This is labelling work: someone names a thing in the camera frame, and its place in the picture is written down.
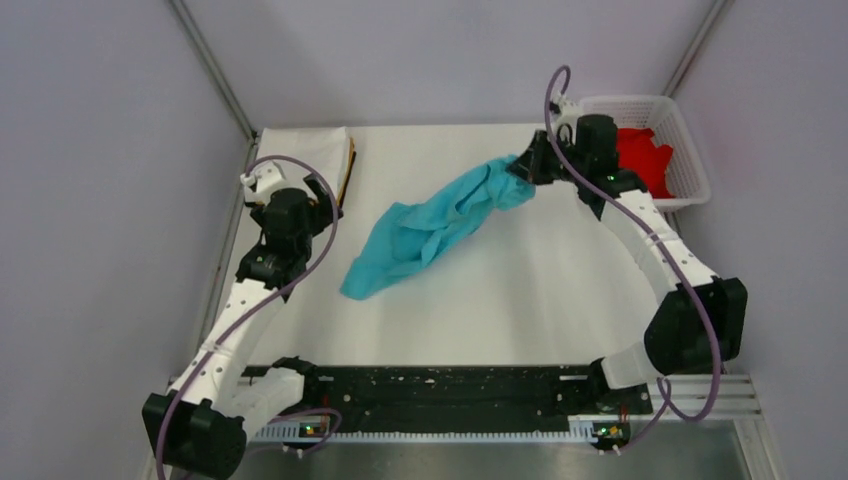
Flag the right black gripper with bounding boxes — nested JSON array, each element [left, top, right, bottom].
[[508, 129, 590, 185]]

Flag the teal t shirt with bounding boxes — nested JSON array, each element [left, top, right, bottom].
[[340, 155, 536, 301]]

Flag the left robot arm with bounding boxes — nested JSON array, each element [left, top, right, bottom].
[[142, 174, 341, 479]]

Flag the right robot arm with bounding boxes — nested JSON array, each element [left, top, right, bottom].
[[507, 114, 748, 412]]

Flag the folded white t shirt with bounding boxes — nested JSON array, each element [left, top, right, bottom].
[[257, 127, 352, 196]]

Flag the red t shirt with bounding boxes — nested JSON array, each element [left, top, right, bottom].
[[617, 128, 674, 199]]

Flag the white plastic basket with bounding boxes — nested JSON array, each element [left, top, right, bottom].
[[579, 95, 711, 212]]

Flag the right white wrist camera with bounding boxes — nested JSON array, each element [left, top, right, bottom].
[[549, 91, 584, 130]]

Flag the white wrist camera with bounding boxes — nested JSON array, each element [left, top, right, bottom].
[[239, 160, 289, 205], [549, 91, 584, 130]]

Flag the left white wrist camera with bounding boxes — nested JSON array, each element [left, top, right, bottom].
[[239, 160, 289, 205]]

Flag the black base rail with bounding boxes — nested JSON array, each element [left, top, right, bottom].
[[276, 358, 653, 434]]

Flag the white slotted cable duct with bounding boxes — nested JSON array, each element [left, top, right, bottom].
[[251, 416, 629, 445]]

